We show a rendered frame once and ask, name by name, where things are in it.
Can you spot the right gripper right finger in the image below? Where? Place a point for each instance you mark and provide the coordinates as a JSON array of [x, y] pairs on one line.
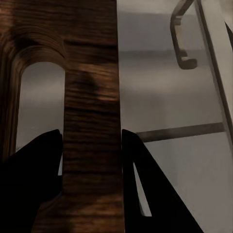
[[169, 213]]

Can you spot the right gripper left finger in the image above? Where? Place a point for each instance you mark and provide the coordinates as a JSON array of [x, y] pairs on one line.
[[24, 178]]

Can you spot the drop in sink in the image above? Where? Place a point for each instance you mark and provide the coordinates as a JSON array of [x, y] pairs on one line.
[[214, 15]]

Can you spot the cutting board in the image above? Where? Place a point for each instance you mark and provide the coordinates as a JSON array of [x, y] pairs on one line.
[[85, 33]]

